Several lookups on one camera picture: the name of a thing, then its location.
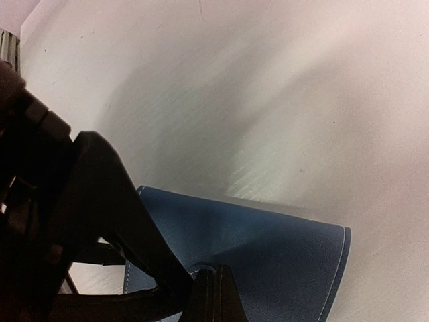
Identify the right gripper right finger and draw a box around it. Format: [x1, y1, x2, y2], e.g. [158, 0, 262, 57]
[214, 265, 248, 322]

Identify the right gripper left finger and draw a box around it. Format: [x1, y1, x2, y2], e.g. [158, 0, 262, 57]
[182, 270, 215, 322]

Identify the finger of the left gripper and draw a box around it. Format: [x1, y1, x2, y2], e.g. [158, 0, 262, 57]
[50, 290, 184, 322]
[53, 132, 193, 307]

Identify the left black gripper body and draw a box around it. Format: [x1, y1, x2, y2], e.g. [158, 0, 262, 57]
[0, 60, 128, 322]

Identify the blue card holder wallet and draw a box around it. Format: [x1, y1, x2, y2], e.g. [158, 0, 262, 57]
[138, 186, 351, 321]

